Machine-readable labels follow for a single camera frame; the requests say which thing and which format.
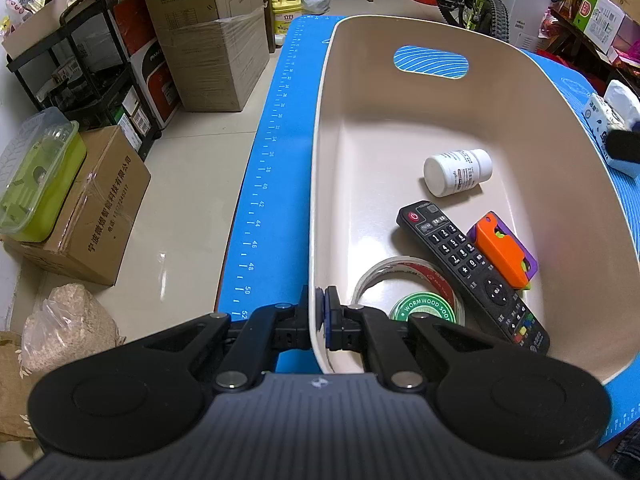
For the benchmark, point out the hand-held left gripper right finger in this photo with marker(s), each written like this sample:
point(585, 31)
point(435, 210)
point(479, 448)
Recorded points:
point(331, 320)

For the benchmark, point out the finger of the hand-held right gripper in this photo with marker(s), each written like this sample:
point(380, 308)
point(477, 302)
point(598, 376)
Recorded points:
point(625, 147)

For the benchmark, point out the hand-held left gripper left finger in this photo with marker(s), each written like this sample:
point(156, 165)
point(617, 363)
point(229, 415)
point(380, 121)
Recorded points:
point(295, 320)

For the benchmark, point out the clear tape roll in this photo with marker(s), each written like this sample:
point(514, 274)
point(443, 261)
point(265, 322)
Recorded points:
point(385, 272)

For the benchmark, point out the green round tin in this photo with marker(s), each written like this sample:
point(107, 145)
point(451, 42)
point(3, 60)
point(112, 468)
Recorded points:
point(425, 307)

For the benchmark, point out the black remote control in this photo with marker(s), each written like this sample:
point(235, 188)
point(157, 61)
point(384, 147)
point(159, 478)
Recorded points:
point(470, 265)

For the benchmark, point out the orange and purple folding toy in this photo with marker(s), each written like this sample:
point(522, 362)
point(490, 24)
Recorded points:
point(505, 247)

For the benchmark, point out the white pill bottle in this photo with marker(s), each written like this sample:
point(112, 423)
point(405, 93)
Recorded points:
point(457, 172)

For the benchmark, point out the beige plastic bin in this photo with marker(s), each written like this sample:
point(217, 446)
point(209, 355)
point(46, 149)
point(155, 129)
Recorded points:
point(380, 135)

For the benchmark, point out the floral tissue pack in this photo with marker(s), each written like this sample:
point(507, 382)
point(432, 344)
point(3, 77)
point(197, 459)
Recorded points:
point(607, 115)

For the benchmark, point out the green and white carton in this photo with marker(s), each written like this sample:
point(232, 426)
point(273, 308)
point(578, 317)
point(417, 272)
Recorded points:
point(597, 20)

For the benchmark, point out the blue silicone mat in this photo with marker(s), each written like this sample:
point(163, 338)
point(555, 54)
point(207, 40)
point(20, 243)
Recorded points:
point(280, 160)

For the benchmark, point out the white refrigerator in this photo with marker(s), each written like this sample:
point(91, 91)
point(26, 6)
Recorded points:
point(535, 0)

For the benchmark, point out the clear bag of grain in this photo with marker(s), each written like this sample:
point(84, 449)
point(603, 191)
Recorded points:
point(70, 325)

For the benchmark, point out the taped brown cardboard box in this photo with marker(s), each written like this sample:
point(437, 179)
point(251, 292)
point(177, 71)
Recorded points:
point(90, 220)

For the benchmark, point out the large wrapped cardboard box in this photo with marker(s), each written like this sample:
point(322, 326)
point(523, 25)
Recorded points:
point(220, 65)

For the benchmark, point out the red and white appliance box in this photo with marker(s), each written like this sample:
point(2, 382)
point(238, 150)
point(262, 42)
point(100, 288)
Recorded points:
point(150, 70)

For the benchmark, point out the green lidded plastic container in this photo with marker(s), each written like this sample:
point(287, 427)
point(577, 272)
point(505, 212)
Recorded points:
point(37, 180)

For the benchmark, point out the yellow plastic jug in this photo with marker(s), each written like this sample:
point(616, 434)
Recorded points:
point(286, 15)

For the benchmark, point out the black utility cart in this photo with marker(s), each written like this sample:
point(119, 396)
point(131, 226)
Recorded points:
point(80, 85)

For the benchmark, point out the beige storage bin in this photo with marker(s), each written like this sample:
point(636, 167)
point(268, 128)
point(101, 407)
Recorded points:
point(45, 15)

